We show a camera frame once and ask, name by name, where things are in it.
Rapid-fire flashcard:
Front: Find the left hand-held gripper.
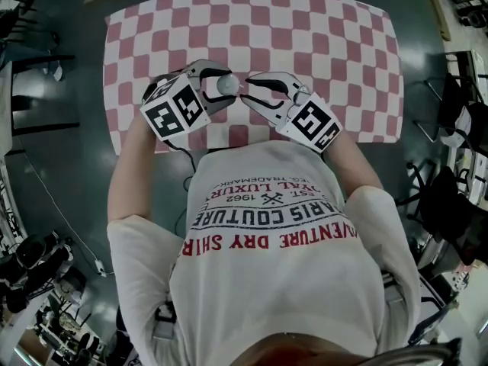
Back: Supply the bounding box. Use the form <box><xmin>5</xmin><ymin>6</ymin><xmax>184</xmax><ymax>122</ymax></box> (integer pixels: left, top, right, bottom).
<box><xmin>140</xmin><ymin>58</ymin><xmax>239</xmax><ymax>142</ymax></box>

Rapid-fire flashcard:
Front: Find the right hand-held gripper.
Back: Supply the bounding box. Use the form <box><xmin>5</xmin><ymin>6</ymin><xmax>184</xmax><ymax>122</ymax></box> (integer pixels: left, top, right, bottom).
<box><xmin>239</xmin><ymin>70</ymin><xmax>343</xmax><ymax>154</ymax></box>

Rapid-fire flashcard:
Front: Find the person's right forearm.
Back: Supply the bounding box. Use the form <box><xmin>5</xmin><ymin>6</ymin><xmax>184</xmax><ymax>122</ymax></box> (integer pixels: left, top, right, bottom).
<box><xmin>323</xmin><ymin>131</ymin><xmax>385</xmax><ymax>205</ymax></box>

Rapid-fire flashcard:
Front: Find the person's left forearm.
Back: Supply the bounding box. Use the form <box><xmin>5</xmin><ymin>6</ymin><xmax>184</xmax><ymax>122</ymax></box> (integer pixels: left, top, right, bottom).
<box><xmin>108</xmin><ymin>120</ymin><xmax>163</xmax><ymax>224</ymax></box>

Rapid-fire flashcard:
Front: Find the pink white checkered tablecloth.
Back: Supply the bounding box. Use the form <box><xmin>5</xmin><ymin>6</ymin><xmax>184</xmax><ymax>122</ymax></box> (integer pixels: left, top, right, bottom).
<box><xmin>102</xmin><ymin>0</ymin><xmax>405</xmax><ymax>156</ymax></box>

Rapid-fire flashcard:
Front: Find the black leg work table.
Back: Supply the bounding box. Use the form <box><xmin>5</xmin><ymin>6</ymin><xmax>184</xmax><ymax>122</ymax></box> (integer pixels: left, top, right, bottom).
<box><xmin>0</xmin><ymin>53</ymin><xmax>82</xmax><ymax>156</ymax></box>

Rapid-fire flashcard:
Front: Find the person's white printed t-shirt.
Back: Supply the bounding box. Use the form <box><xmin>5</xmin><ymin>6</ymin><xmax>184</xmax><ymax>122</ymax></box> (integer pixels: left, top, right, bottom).
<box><xmin>105</xmin><ymin>141</ymin><xmax>423</xmax><ymax>366</ymax></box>

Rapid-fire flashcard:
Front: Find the black star-base office chair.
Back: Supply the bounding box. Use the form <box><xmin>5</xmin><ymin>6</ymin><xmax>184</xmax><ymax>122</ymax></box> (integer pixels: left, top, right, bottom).
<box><xmin>396</xmin><ymin>161</ymin><xmax>488</xmax><ymax>266</ymax></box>

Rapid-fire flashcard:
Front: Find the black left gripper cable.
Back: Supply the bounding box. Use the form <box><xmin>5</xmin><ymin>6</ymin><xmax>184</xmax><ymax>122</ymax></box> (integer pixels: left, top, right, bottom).
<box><xmin>167</xmin><ymin>137</ymin><xmax>199</xmax><ymax>236</ymax></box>

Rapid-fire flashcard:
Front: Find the black mesh chrome-frame chair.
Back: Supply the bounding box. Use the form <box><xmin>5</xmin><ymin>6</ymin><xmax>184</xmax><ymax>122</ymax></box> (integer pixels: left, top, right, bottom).
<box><xmin>413</xmin><ymin>72</ymin><xmax>488</xmax><ymax>146</ymax></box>

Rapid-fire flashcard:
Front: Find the white floor cable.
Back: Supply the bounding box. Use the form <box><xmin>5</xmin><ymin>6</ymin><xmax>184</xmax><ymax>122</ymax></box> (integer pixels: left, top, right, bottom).
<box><xmin>14</xmin><ymin>134</ymin><xmax>101</xmax><ymax>266</ymax></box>

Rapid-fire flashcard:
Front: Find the grey harness strap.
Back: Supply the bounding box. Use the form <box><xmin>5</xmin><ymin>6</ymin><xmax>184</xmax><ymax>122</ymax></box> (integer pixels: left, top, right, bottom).
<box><xmin>152</xmin><ymin>301</ymin><xmax>179</xmax><ymax>341</ymax></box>
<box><xmin>380</xmin><ymin>271</ymin><xmax>406</xmax><ymax>309</ymax></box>

